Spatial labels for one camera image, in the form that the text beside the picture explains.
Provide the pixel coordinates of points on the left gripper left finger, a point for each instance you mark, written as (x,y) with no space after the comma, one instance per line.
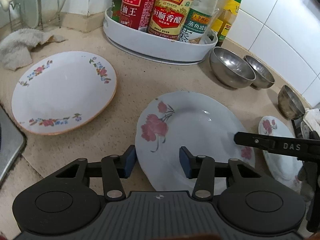
(112,169)

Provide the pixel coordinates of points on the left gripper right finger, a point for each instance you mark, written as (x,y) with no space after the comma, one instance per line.
(205,170)

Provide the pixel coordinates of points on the white plate pink flowers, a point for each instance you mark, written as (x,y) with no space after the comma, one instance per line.
(196,121)

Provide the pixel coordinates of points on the steel bowl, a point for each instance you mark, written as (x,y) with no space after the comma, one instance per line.
(264,78)
(289,104)
(230,69)

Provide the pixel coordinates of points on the white plate small flowers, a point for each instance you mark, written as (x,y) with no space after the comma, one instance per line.
(63,92)

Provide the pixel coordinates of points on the metal sink edge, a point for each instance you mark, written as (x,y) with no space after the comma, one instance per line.
(13,143)

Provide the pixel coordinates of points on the white round condiment rack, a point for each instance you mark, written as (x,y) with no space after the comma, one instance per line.
(154,48)

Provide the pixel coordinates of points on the green label fish sauce bottle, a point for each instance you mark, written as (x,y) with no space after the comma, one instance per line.
(197,21)

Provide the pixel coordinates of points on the yellow green oyster sauce bottle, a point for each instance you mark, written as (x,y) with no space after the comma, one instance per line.
(223,23)

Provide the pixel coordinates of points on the grey dish cloth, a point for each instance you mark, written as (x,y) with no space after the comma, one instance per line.
(16,47)

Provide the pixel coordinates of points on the yellow label vinegar bottle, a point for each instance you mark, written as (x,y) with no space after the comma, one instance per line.
(168,18)

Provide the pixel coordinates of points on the red soy sauce bottle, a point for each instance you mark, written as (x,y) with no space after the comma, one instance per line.
(136,14)

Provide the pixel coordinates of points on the glass pot lid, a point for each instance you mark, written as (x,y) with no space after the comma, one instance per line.
(29,11)

